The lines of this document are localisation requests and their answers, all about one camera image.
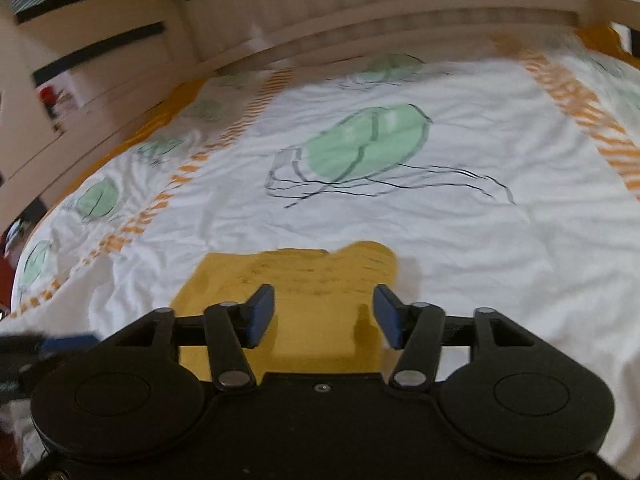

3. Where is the mustard yellow knit sweater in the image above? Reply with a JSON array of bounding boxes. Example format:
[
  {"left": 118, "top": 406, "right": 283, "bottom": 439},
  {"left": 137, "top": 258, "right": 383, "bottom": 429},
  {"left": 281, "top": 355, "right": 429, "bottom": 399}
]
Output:
[{"left": 170, "top": 240, "right": 398, "bottom": 377}]

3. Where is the white leaf-print duvet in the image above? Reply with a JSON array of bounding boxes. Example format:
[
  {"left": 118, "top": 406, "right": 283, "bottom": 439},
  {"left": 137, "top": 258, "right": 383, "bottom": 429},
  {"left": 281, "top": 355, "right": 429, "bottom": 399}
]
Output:
[{"left": 1, "top": 36, "right": 639, "bottom": 478}]

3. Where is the cream wooden headboard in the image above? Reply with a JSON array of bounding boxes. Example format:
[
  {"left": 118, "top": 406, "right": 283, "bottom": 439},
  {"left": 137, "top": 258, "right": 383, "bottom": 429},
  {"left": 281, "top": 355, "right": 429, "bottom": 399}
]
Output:
[{"left": 180, "top": 0, "right": 599, "bottom": 67}]

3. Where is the cream shelf unit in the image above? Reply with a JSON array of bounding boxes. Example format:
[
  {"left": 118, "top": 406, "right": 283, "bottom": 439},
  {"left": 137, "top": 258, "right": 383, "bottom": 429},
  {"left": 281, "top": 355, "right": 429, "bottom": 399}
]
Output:
[{"left": 1, "top": 0, "right": 198, "bottom": 228}]

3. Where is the orange bed sheet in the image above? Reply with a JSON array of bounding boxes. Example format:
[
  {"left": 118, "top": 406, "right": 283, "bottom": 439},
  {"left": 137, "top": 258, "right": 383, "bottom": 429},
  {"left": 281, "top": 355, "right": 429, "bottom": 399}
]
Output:
[{"left": 575, "top": 24, "right": 640, "bottom": 70}]

